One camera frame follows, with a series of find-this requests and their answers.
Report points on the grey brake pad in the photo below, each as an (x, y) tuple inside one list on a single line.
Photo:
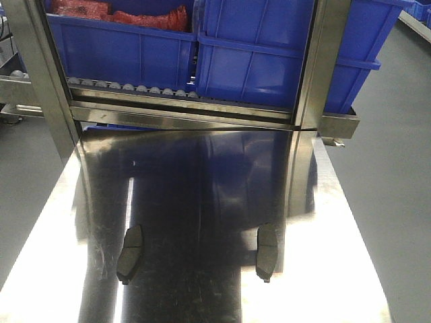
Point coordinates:
[(130, 257), (267, 252)]

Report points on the roller conveyor track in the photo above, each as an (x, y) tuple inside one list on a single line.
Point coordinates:
[(128, 88)]

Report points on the red mesh bag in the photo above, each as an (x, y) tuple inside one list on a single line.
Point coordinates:
[(175, 20)]

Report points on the right blue plastic bin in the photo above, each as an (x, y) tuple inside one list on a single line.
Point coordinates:
[(253, 51)]

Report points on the stainless steel rack frame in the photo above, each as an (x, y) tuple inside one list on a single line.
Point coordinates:
[(46, 92)]

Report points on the blue plastic bin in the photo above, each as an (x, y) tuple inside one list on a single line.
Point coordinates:
[(253, 51), (124, 53)]

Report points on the left blue plastic bin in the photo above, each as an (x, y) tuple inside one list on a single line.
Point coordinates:
[(124, 53)]

